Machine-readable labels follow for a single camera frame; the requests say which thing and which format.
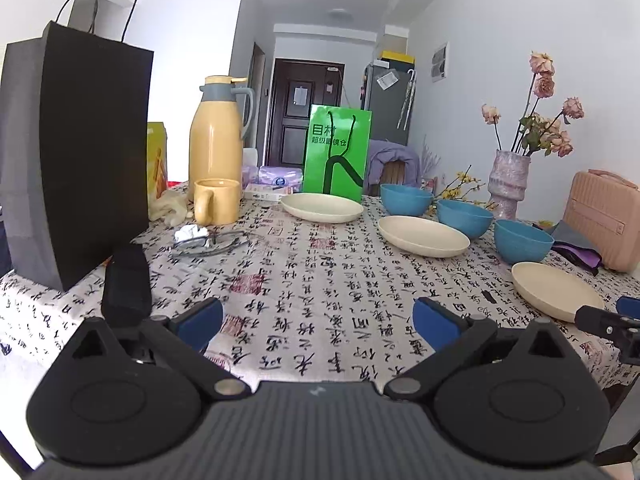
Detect small flat white box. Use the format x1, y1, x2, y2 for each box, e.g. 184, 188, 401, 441
243, 183, 296, 202

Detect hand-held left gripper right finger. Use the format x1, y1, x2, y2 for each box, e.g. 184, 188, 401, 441
383, 296, 569, 402

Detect cream rubber gloves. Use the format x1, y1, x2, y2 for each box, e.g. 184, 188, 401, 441
148, 189, 193, 226

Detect speckled pink vase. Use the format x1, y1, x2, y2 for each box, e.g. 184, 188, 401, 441
487, 149, 532, 221

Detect pale dried grass bunch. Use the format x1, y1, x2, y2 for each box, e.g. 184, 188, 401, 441
420, 135, 443, 181

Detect yellow thermos jug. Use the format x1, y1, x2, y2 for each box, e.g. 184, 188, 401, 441
189, 75, 256, 200

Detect crumpled white tissue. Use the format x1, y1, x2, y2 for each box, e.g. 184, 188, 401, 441
173, 225, 209, 243

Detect yellow lidded box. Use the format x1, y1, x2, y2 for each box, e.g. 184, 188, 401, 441
378, 50, 416, 68

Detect dark brown door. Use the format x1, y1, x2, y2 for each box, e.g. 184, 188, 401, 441
265, 58, 346, 167

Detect wooden chair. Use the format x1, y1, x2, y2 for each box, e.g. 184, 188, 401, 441
380, 160, 408, 186

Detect purple cloth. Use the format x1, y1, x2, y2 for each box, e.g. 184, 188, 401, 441
552, 242, 603, 276

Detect eyeglasses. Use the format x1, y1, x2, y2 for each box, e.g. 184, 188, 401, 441
170, 230, 251, 261

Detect folded umbrella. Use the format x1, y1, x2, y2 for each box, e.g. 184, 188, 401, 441
397, 69, 417, 131

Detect pink hard case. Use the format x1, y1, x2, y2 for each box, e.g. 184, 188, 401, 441
563, 169, 640, 274

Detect yellow cardboard box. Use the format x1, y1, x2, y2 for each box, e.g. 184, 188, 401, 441
147, 121, 169, 201

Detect grey cloth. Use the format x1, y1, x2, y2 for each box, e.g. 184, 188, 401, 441
537, 220, 601, 256

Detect yellow mug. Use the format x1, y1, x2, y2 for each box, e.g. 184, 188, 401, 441
193, 178, 242, 226

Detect blue bowl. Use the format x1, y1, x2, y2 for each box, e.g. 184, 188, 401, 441
380, 183, 435, 217
436, 199, 495, 239
494, 220, 555, 264

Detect purple jacket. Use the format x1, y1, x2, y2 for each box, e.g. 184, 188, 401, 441
365, 141, 421, 188

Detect cream plate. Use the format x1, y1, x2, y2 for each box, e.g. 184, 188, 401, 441
377, 215, 471, 259
279, 192, 365, 224
511, 261, 606, 323

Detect dried pink roses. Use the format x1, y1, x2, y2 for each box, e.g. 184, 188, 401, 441
481, 51, 585, 158

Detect black paper bag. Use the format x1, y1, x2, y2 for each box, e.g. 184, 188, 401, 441
0, 0, 155, 292

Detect green paper bag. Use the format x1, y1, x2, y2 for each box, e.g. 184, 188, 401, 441
302, 104, 373, 203

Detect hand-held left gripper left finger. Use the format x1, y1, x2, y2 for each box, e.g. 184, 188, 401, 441
74, 296, 252, 403

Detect yellow flowering branch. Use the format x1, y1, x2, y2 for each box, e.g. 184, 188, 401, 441
432, 165, 496, 208

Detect purple tissue pack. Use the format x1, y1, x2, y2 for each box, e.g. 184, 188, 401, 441
257, 165, 304, 187

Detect grey refrigerator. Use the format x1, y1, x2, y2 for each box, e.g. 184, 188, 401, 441
361, 62, 416, 146

